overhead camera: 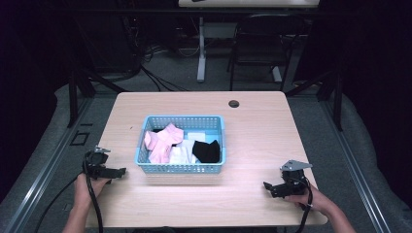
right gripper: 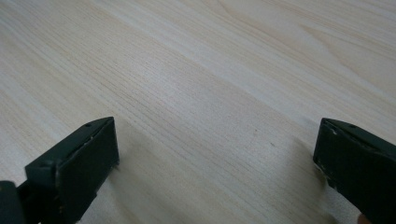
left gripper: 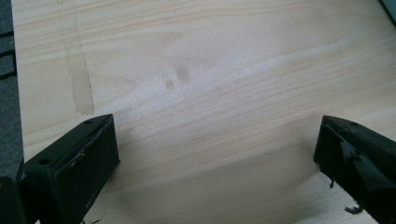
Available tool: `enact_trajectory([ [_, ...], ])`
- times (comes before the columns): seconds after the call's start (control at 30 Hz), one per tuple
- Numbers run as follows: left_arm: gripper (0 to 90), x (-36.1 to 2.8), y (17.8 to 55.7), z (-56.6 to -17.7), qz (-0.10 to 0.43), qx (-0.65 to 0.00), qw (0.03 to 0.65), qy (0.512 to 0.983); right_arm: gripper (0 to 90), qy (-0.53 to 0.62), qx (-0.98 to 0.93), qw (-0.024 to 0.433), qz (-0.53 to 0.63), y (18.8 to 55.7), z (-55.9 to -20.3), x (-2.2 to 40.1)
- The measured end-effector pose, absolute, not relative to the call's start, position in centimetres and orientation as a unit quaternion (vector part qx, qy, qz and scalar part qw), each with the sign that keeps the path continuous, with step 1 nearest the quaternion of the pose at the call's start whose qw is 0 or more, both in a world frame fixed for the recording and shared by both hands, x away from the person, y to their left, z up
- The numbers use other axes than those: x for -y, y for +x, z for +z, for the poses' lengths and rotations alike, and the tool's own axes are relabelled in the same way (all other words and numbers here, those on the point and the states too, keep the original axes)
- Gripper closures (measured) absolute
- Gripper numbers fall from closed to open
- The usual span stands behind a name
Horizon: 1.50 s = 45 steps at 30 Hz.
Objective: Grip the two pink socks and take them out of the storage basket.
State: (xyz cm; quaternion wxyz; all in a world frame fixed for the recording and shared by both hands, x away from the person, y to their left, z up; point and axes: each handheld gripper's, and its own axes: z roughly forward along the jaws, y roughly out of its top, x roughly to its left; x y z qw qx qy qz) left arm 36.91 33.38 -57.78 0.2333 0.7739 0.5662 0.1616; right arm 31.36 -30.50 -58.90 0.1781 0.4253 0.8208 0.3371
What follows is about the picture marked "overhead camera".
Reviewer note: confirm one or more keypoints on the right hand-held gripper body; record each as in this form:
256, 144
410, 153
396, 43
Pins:
294, 179

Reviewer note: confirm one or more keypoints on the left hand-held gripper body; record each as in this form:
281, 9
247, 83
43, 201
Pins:
96, 159

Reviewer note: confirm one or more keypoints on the person's right hand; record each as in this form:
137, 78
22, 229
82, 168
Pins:
315, 200

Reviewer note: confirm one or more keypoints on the person's left hand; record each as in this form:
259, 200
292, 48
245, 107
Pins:
85, 189

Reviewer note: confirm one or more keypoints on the pink sock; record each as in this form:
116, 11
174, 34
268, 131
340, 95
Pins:
166, 139
150, 140

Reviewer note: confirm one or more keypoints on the blue plastic basket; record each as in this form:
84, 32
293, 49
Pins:
181, 169

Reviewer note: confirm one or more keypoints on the white sock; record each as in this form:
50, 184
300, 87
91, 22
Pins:
179, 155

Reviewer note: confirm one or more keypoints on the black metal stand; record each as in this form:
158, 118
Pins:
338, 103
73, 97

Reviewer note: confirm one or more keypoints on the black sock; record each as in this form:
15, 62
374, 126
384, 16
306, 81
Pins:
206, 152

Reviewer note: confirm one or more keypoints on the black chair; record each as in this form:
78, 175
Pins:
264, 61

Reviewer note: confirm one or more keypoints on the white desk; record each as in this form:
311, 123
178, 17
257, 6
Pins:
201, 48

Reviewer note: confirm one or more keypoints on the aluminium floor rail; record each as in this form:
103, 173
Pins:
45, 168
356, 168

